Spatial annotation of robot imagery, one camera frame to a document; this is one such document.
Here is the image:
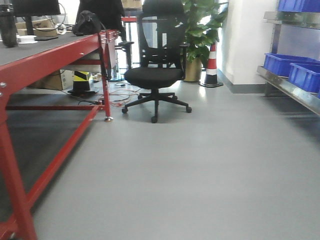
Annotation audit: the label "black backpack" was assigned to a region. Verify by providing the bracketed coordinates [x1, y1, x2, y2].
[72, 10, 107, 36]

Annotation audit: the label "black yellow traffic cone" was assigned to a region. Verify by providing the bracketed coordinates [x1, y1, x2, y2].
[67, 70, 97, 96]

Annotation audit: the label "black cylindrical bottle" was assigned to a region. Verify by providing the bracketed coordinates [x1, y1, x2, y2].
[0, 4, 18, 48]

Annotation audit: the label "blue bin top shelf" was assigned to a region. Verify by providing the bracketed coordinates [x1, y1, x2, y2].
[277, 0, 320, 13]

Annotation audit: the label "cardboard box under bench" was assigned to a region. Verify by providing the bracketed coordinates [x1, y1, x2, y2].
[28, 69, 73, 90]

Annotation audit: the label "nearer blue bin on rack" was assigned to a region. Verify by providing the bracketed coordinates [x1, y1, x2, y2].
[288, 63, 320, 93]

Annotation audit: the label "red cables on floor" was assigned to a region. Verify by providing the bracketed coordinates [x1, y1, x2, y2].
[77, 82, 153, 108]

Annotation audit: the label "red white traffic cone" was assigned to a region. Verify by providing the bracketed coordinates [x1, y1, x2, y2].
[199, 43, 224, 88]

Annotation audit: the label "steel storage rack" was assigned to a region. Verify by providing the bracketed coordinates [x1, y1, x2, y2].
[257, 9, 320, 115]

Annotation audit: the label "black computer monitor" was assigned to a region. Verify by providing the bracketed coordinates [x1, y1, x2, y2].
[12, 0, 61, 35]

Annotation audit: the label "red metal workbench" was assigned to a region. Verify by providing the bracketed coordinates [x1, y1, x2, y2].
[0, 30, 117, 240]

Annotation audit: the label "black mesh office chair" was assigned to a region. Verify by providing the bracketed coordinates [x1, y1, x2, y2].
[122, 0, 192, 123]

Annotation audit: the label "green potted plant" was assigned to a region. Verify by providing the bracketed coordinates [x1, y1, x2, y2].
[182, 0, 229, 83]

